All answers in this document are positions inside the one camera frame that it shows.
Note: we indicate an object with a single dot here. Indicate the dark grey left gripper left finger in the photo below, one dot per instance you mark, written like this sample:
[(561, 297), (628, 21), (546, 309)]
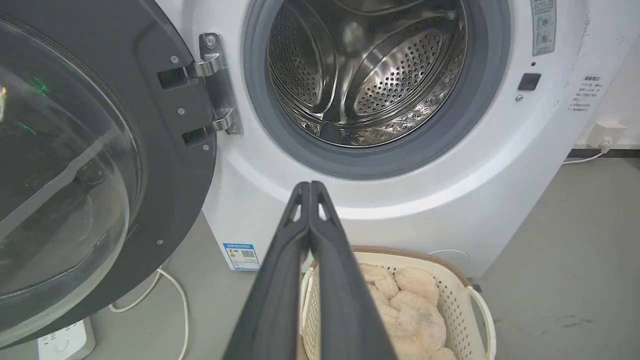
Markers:
[(272, 300)]

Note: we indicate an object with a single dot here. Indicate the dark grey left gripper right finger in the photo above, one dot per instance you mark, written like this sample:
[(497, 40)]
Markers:
[(345, 305)]

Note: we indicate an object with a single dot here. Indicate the white front-load washing machine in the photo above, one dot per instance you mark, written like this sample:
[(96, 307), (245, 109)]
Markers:
[(500, 165)]

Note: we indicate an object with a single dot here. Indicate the dark grey washing machine door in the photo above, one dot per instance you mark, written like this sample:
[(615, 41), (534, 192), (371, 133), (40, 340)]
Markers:
[(80, 165)]

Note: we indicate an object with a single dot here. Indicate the beige fluffy towel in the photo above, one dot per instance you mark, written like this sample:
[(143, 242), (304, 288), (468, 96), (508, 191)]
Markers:
[(412, 312)]

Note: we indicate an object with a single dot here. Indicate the cream perforated laundry basket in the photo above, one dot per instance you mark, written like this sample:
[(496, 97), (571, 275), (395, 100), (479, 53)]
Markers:
[(457, 300)]

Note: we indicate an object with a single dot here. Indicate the white power strip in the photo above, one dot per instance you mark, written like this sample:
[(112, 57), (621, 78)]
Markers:
[(67, 341)]

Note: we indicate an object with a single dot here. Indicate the white wall socket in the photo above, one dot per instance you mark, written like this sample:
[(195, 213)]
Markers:
[(606, 133)]

